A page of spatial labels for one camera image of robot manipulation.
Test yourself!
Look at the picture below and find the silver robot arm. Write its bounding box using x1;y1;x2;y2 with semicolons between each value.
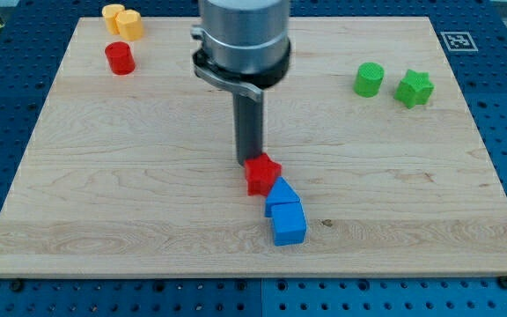
191;0;290;103

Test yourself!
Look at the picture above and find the red star block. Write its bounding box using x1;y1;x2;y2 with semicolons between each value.
244;152;282;196

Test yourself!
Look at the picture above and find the blue triangular block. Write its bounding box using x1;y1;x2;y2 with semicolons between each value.
265;176;301;217

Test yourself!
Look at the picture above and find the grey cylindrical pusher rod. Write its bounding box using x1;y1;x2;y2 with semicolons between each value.
232;94;263;166

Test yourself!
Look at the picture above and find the blue cube block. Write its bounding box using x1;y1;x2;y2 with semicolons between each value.
272;203;307;247

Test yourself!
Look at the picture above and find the wooden board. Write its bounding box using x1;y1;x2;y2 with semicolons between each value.
0;17;507;279

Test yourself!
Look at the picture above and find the green cylinder block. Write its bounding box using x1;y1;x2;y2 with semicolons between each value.
353;62;385;98

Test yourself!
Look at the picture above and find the red cylinder block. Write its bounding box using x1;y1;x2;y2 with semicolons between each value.
105;41;136;75

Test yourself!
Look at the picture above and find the green star block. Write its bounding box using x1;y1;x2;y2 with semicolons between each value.
394;69;435;109

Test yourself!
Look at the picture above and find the yellow hexagon block front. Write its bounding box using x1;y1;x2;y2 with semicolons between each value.
115;10;144;41

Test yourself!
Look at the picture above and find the yellow block rear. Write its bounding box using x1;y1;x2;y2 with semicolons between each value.
101;4;125;34

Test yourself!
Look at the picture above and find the white fiducial marker tag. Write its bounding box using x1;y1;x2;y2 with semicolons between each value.
441;31;478;52

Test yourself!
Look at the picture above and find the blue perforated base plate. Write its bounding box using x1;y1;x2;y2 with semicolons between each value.
0;0;507;316

